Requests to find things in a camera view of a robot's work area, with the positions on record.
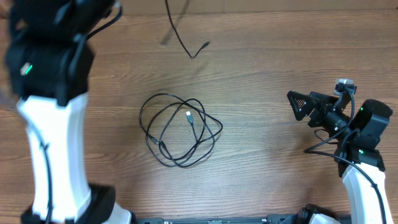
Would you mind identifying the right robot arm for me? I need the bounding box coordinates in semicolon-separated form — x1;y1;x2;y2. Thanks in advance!
287;90;393;223

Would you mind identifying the black thin-plug cable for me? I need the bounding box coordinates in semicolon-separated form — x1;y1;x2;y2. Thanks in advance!
164;0;211;60

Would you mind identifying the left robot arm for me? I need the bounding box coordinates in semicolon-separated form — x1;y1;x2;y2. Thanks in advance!
5;0;136;224

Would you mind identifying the black USB-A cable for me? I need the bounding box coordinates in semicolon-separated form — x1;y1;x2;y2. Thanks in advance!
139;92;224;169

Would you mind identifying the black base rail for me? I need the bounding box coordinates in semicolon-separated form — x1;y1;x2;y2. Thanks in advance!
133;203;352;224

